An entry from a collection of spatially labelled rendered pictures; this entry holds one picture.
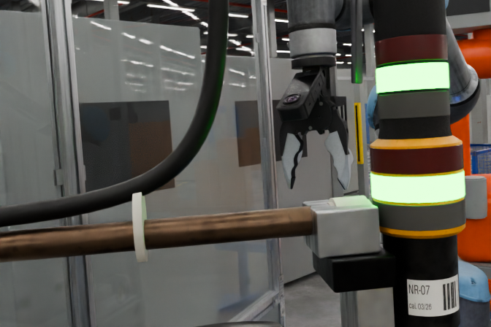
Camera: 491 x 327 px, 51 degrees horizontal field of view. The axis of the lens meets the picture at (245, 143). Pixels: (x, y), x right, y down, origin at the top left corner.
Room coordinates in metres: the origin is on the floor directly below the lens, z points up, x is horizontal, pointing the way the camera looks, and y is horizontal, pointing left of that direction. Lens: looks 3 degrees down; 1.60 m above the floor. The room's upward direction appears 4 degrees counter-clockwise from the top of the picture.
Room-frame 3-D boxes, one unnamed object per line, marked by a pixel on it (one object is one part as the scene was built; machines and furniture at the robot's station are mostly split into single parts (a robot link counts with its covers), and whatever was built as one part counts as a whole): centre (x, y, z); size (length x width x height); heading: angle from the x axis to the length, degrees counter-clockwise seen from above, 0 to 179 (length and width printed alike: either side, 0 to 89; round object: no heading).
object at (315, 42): (0.83, -0.12, 1.70); 0.08 x 0.08 x 0.05
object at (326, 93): (0.84, -0.12, 1.62); 0.09 x 0.08 x 0.12; 151
